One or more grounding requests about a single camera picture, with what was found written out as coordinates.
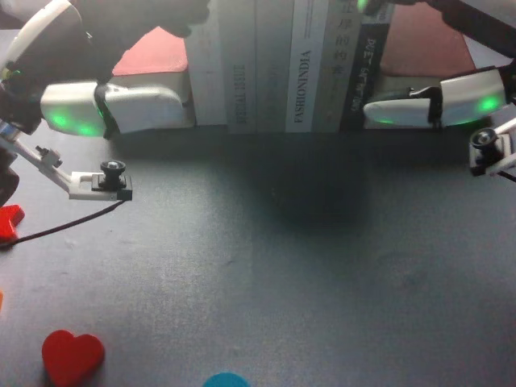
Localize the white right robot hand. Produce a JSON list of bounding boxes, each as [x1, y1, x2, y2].
[[356, 0, 516, 130]]

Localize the grey Chinese-titled book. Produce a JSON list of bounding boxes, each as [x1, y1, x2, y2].
[[312, 0, 364, 133]]

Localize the grey-spined white book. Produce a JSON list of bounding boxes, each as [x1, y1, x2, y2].
[[252, 0, 295, 134]]

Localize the white Special Issue book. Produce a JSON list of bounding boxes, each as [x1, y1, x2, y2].
[[209, 0, 259, 135]]

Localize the tall white book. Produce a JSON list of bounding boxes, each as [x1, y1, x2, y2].
[[185, 7, 227, 127]]

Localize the blue round block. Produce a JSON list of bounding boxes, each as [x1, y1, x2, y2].
[[201, 371, 251, 387]]

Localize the red heart block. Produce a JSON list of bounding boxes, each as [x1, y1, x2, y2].
[[41, 329, 106, 387]]

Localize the red star block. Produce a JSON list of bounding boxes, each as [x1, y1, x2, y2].
[[0, 204, 26, 249]]

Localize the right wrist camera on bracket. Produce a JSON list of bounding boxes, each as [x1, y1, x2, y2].
[[468, 116, 516, 179]]

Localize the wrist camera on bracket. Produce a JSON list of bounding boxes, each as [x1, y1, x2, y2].
[[0, 127, 135, 202], [468, 116, 516, 179]]

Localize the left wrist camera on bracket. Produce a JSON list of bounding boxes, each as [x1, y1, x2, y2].
[[0, 127, 135, 202]]

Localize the black left camera cable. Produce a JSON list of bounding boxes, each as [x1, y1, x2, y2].
[[0, 199, 128, 248]]

